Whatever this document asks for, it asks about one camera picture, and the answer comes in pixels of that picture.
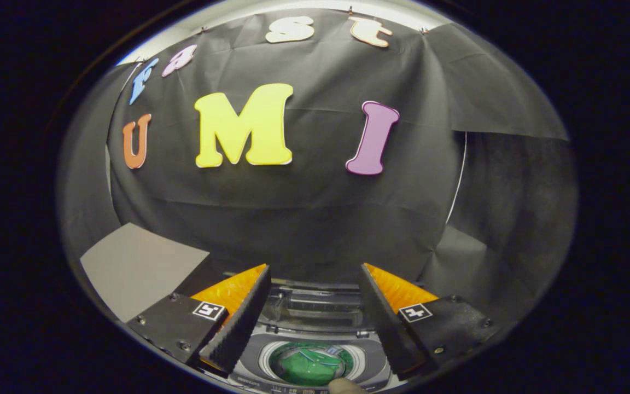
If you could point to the black backdrop cloth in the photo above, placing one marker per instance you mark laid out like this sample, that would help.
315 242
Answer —
304 219

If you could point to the green polo shirt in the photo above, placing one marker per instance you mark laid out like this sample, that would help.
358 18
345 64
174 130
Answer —
307 366

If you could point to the grey washing machine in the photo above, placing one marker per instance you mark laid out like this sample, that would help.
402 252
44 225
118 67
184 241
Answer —
257 355

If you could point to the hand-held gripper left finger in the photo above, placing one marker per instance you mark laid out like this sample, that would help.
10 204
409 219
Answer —
244 323

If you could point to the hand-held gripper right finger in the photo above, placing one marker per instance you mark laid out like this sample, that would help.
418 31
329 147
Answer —
389 323

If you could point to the grey washing machine lid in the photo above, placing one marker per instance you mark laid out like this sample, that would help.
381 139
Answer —
315 306

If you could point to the grey cabinet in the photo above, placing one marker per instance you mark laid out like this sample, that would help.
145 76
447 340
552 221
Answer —
134 268

